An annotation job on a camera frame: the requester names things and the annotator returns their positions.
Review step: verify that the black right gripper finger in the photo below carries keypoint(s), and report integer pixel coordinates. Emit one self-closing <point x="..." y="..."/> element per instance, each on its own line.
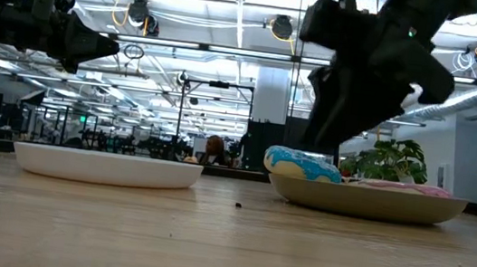
<point x="325" y="117"/>
<point x="369" y="108"/>

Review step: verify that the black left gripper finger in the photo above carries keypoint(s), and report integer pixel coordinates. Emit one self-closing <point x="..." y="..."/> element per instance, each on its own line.
<point x="85" y="44"/>
<point x="73" y="63"/>

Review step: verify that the blue frosted donut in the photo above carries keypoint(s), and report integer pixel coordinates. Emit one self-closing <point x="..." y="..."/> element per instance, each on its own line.
<point x="298" y="164"/>

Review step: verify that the white plate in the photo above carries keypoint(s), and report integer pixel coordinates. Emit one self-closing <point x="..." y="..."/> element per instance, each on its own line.
<point x="106" y="168"/>

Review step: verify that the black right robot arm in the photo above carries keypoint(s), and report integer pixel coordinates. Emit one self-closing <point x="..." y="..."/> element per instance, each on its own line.
<point x="418" y="5"/>

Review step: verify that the green potted plant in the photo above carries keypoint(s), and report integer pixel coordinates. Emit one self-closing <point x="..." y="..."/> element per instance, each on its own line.
<point x="388" y="161"/>

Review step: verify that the black cabinet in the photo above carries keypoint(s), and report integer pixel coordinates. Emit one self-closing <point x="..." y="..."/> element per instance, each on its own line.
<point x="264" y="146"/>

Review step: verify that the white plant pot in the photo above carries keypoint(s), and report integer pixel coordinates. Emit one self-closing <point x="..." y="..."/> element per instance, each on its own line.
<point x="406" y="178"/>

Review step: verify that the pink frosted donut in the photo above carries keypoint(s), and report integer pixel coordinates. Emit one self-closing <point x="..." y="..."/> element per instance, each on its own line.
<point x="400" y="187"/>

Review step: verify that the beige plate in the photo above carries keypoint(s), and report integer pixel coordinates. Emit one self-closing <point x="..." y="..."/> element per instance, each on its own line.
<point x="366" y="203"/>

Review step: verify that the person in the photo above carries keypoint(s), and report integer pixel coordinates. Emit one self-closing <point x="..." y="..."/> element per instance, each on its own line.
<point x="215" y="149"/>

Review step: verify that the small black crumb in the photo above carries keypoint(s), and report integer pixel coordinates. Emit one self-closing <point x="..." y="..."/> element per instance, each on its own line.
<point x="238" y="205"/>

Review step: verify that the white board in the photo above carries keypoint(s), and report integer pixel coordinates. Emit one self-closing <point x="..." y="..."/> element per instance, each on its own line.
<point x="199" y="147"/>

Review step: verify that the silver ventilation duct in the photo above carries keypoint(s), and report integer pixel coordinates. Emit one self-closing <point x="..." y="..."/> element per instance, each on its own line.
<point x="452" y="102"/>

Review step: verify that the black gantry frame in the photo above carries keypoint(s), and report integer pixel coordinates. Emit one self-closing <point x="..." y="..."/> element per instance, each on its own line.
<point x="182" y="108"/>

